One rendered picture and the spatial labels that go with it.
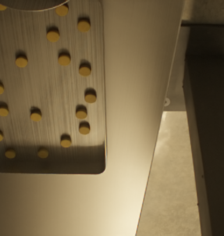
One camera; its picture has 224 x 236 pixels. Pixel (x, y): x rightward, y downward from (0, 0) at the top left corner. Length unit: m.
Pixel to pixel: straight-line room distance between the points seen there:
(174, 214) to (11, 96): 1.47
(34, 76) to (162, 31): 0.12
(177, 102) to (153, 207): 0.51
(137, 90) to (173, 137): 1.14
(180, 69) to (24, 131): 0.96
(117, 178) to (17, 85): 0.16
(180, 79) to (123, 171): 0.92
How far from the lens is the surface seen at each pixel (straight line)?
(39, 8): 0.32
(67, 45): 0.43
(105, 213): 0.59
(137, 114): 0.48
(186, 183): 1.76
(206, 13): 1.34
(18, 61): 0.44
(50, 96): 0.46
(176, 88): 1.45
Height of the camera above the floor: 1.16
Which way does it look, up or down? 49 degrees down
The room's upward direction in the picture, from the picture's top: 178 degrees counter-clockwise
